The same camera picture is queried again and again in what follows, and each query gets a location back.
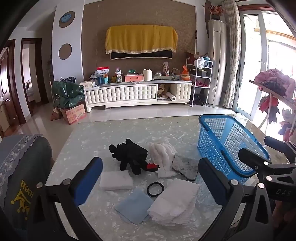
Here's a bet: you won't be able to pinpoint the black television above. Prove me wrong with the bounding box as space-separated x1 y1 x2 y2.
110 50 173 60

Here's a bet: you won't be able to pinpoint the white metal rack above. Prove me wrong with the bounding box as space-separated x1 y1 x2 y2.
186 57 213 107

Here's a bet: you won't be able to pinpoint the black rubber ring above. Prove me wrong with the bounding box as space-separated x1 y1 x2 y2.
146 182 165 197

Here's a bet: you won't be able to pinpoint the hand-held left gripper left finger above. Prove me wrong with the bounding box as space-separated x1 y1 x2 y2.
25 157 104 241

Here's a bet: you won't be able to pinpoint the dark wooden door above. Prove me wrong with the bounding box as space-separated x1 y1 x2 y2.
0 39 26 130

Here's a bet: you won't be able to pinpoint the wooden drying rack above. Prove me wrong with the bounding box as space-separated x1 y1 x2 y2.
249 79 296 142

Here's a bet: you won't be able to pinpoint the flower vase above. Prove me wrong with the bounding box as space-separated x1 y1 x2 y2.
207 5 225 21

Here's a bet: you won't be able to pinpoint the black plush toy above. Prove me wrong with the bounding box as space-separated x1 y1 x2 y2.
109 138 161 175

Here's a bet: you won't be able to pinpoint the white lace cloth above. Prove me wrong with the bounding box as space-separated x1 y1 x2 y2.
147 178 201 226

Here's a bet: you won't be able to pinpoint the standing air conditioner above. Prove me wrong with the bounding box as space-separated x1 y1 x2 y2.
206 20 227 108

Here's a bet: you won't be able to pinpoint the hanging clothes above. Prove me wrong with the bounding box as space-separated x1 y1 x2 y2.
258 95 296 142

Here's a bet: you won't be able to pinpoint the patterned curtain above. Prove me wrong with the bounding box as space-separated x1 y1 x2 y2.
222 0 242 109

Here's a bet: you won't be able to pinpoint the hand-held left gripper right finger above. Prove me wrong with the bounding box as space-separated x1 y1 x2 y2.
196 158 275 241

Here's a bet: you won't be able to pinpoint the chair with grey cover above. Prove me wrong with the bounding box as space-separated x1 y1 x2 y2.
0 134 53 232

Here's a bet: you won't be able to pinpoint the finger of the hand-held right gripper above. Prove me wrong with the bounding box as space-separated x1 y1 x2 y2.
238 148 296 184
264 136 296 163

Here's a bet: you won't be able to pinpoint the round blue wall clock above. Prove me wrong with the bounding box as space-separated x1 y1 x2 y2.
59 11 75 28

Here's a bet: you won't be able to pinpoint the pink clothes pile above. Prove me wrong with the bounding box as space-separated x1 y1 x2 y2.
254 68 296 99

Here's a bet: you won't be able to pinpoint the green plastic bag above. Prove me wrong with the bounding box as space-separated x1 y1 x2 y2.
51 81 85 109

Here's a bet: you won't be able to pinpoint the light blue cloth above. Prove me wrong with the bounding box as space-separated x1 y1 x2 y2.
115 188 155 225

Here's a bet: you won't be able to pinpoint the grey felt pad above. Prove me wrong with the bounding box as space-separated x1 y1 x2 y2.
171 155 200 181

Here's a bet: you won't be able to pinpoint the pink box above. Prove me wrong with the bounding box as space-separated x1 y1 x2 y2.
124 74 144 82

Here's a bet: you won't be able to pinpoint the cardboard box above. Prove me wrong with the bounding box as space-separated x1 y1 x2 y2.
60 103 86 125

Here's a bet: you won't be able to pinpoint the person's right hand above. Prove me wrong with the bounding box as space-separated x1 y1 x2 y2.
273 200 296 232

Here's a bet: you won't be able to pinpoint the orange bag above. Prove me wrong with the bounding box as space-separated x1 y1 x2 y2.
180 65 190 81

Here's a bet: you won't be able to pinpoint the white and red bag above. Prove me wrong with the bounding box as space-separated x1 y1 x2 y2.
97 67 110 78

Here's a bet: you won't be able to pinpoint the blue plastic basket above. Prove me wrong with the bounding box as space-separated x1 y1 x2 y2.
197 114 270 184

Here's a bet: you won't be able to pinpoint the white foam block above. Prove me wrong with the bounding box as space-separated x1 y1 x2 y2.
99 171 134 191

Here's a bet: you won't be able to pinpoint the white tufted television cabinet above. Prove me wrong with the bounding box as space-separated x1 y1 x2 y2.
80 80 193 113

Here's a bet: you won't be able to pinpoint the white fluffy cloth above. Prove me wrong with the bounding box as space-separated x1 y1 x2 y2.
148 140 178 178

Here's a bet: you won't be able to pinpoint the glass sliding door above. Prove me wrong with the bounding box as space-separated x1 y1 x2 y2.
238 9 296 121

